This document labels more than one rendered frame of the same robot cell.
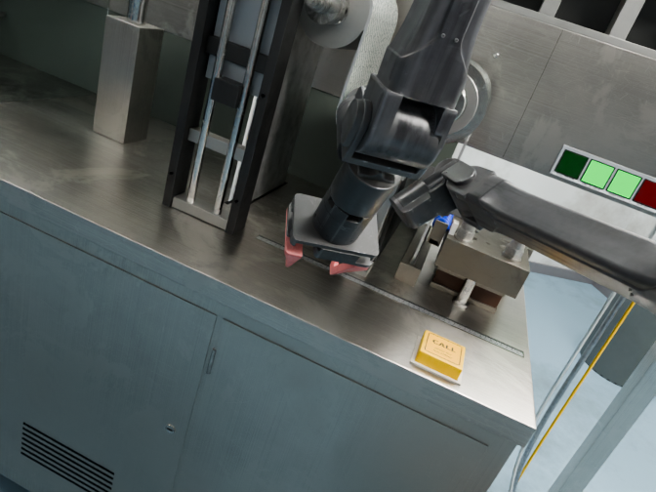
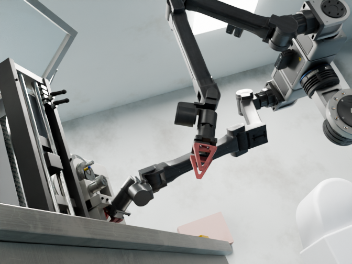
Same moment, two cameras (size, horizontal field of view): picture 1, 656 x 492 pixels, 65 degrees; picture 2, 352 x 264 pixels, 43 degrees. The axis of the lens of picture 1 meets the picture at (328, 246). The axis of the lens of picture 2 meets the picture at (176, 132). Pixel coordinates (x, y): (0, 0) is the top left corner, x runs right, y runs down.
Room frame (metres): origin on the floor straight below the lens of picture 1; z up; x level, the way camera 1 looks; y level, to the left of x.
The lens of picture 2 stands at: (0.52, 1.22, 0.65)
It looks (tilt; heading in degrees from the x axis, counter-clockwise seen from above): 24 degrees up; 274
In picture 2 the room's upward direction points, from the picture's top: 23 degrees counter-clockwise
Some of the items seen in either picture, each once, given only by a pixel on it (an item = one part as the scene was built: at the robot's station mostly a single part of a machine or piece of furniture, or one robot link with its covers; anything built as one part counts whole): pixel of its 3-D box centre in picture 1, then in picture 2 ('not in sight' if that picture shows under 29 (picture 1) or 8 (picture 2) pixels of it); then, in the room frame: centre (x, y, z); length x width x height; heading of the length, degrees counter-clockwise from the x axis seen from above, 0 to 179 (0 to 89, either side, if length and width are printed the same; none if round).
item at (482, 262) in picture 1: (484, 235); not in sight; (1.08, -0.32, 1.00); 0.40 x 0.16 x 0.06; 169
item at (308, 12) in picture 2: not in sight; (302, 23); (0.06, -0.16, 1.45); 0.09 x 0.08 x 0.12; 109
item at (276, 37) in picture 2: not in sight; (286, 31); (0.13, -0.13, 1.43); 0.10 x 0.05 x 0.09; 19
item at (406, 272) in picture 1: (418, 250); not in sight; (1.07, -0.19, 0.92); 0.28 x 0.04 x 0.04; 169
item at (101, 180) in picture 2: not in sight; (101, 181); (0.89, -0.06, 1.18); 0.04 x 0.02 x 0.04; 79
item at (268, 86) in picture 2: not in sight; (265, 98); (0.22, -0.64, 1.45); 0.09 x 0.08 x 0.12; 109
